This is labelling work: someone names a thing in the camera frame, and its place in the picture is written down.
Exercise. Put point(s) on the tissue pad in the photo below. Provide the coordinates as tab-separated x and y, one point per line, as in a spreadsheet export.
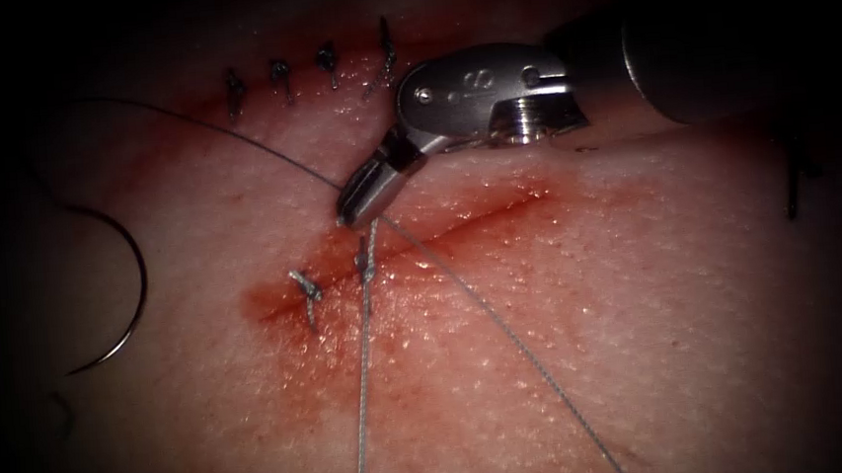
619	312

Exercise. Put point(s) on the blue thread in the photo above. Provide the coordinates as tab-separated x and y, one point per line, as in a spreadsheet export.
363	389

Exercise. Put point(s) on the curved steel needle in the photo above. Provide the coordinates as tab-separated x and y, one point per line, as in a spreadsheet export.
141	282

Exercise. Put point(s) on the right arm needle driver jaw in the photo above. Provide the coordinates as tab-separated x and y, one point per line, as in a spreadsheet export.
374	195
358	180

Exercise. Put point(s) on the dark right arm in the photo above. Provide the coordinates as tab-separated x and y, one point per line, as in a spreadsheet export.
713	60

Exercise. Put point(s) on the blue stitching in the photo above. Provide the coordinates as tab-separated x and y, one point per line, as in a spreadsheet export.
307	287
327	59

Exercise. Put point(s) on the right arm needle driver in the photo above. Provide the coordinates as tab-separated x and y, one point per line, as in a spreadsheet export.
470	92

